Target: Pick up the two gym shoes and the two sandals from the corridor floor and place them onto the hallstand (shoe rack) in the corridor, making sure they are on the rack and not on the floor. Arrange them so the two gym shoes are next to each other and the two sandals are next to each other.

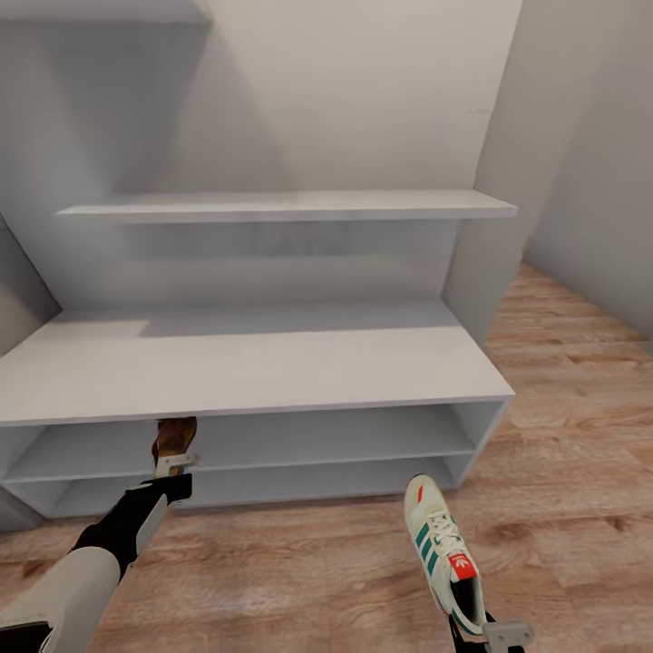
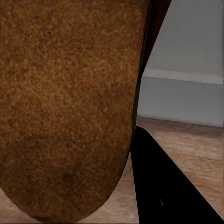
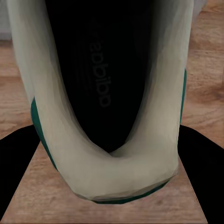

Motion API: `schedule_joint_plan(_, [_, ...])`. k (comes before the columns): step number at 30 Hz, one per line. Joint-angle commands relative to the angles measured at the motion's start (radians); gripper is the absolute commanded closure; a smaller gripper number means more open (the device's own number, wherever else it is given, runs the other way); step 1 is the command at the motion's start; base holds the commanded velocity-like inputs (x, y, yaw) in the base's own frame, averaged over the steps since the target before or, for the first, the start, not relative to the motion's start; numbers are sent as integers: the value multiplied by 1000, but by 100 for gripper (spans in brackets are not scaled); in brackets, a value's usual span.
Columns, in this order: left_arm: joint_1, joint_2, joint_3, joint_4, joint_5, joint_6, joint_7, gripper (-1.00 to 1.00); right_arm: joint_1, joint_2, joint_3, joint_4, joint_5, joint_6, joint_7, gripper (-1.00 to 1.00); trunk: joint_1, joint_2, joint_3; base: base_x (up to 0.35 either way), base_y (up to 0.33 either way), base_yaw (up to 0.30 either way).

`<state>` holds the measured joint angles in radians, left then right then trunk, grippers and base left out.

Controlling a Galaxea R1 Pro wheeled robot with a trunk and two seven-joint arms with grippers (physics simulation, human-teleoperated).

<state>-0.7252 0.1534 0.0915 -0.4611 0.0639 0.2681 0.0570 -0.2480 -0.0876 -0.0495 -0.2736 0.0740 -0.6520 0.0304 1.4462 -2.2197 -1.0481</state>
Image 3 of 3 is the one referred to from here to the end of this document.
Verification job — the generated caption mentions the gym shoe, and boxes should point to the gym shoe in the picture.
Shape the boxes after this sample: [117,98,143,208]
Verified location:
[6,0,194,204]

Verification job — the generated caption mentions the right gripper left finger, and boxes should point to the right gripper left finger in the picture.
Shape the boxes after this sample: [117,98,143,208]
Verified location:
[0,125,40,221]

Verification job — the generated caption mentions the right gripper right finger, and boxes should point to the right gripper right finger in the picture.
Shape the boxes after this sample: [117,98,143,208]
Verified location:
[177,125,224,224]

